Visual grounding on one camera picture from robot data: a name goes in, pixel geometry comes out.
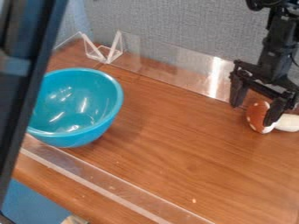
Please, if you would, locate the blue plastic bowl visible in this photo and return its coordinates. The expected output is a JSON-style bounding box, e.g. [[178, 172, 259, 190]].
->
[[26, 67, 124, 148]]

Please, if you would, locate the clear acrylic corner bracket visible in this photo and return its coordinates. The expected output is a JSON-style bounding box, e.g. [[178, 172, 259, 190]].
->
[[80, 31, 124, 64]]

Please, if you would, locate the clear acrylic barrier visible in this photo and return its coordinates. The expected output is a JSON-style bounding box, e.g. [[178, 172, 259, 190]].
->
[[112, 31, 233, 102], [52, 31, 84, 51], [21, 135, 216, 224]]

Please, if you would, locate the clear acrylic back barrier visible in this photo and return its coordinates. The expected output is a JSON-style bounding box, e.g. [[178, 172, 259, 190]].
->
[[112, 31, 233, 102]]

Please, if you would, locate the clear acrylic front barrier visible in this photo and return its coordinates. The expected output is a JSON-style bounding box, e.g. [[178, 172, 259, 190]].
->
[[21, 135, 216, 224]]

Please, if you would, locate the clear acrylic left barrier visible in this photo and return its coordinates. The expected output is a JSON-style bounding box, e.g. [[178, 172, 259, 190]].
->
[[52, 31, 84, 51]]

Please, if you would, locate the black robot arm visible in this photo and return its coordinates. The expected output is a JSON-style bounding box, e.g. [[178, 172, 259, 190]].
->
[[228, 0, 299, 126]]

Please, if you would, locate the brown white plush mushroom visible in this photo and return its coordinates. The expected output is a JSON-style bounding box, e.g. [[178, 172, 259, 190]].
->
[[245, 101, 299, 134]]

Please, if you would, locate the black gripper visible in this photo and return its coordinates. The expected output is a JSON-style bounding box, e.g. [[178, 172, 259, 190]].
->
[[228, 38, 299, 127]]

